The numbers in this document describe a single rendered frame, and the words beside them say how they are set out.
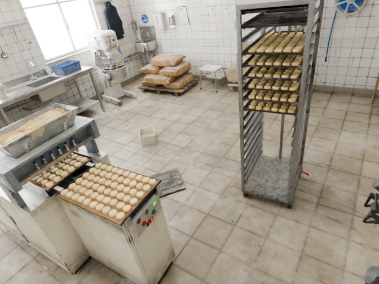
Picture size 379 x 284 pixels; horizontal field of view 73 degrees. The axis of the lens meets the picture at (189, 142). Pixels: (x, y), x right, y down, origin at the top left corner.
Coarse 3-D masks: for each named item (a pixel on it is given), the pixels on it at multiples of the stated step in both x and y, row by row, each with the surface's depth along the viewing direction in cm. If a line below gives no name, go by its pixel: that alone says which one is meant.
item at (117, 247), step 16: (64, 208) 189; (80, 208) 172; (80, 224) 189; (96, 224) 171; (112, 224) 156; (160, 224) 184; (96, 240) 189; (112, 240) 172; (128, 240) 157; (144, 240) 170; (160, 240) 188; (96, 256) 213; (112, 256) 191; (128, 256) 173; (144, 256) 174; (160, 256) 192; (128, 272) 192; (144, 272) 178; (160, 272) 196
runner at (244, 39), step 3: (264, 27) 215; (252, 30) 197; (255, 30) 204; (258, 30) 207; (249, 33) 192; (252, 33) 198; (255, 33) 199; (246, 36) 188; (249, 36) 193; (252, 36) 193; (243, 39) 183; (246, 39) 186; (243, 42) 180
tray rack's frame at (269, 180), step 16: (256, 0) 178; (272, 0) 165; (288, 0) 153; (304, 0) 150; (320, 0) 195; (320, 16) 200; (288, 32) 219; (304, 128) 256; (304, 144) 266; (272, 160) 291; (288, 160) 287; (256, 176) 272; (272, 176) 268; (256, 192) 253; (272, 192) 250
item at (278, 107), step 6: (252, 102) 216; (258, 102) 218; (264, 102) 213; (270, 102) 211; (246, 108) 212; (252, 108) 209; (258, 108) 206; (264, 108) 204; (270, 108) 206; (276, 108) 201; (282, 108) 200; (288, 108) 202; (294, 108) 198
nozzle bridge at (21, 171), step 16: (80, 128) 192; (96, 128) 205; (48, 144) 176; (80, 144) 199; (0, 160) 167; (16, 160) 164; (32, 160) 174; (48, 160) 184; (0, 176) 158; (16, 176) 167; (32, 176) 171; (16, 192) 161
